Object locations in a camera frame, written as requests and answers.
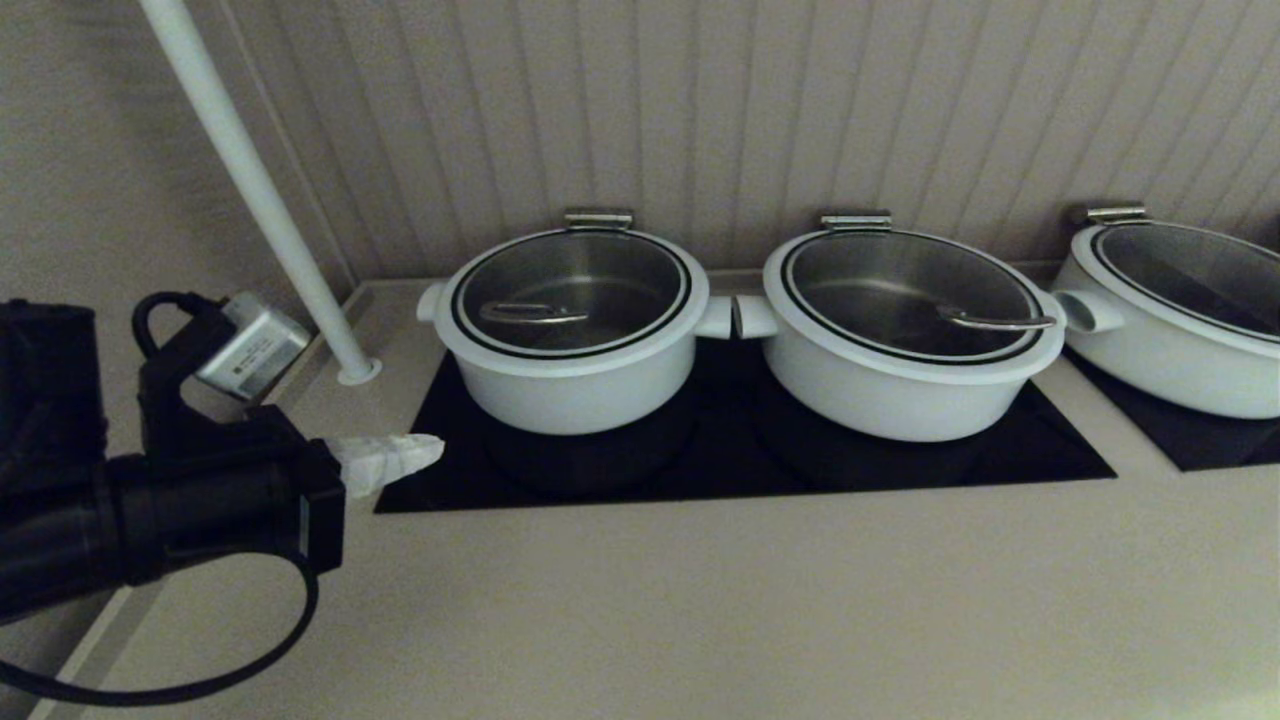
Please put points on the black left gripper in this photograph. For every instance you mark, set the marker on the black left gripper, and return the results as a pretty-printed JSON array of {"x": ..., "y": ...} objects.
[{"x": 230, "y": 500}]

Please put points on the chrome lid hinge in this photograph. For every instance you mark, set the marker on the chrome lid hinge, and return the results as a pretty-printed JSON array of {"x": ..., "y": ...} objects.
[
  {"x": 598, "y": 218},
  {"x": 1115, "y": 213},
  {"x": 856, "y": 221}
]

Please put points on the stainless steel inner pan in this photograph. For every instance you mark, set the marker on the stainless steel inner pan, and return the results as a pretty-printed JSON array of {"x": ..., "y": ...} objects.
[{"x": 600, "y": 270}]

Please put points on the white round pole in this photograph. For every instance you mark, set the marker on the white round pole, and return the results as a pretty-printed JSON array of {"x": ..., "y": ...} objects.
[{"x": 250, "y": 170}]

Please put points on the wide black glass cooktop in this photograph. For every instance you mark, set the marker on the wide black glass cooktop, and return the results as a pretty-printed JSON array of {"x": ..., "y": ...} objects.
[{"x": 720, "y": 470}]

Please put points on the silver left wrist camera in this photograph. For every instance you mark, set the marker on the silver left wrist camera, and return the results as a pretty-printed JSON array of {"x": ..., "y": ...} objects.
[{"x": 255, "y": 350}]

